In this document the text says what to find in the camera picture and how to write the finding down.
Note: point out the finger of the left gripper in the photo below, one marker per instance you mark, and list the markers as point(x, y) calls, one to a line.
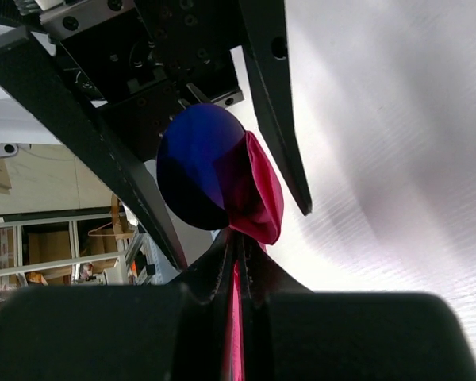
point(266, 57)

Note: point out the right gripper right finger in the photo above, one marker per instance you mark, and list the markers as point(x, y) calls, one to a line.
point(289, 332)

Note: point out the purple metallic spoon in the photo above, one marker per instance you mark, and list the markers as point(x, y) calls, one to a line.
point(193, 141)

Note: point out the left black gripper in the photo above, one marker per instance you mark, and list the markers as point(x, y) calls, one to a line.
point(146, 60)

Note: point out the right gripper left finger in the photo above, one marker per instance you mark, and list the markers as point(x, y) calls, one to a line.
point(176, 331)

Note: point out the magenta paper napkin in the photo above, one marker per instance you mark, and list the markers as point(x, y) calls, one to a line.
point(251, 191)

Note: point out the background storage shelving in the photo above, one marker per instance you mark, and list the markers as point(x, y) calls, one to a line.
point(60, 226)

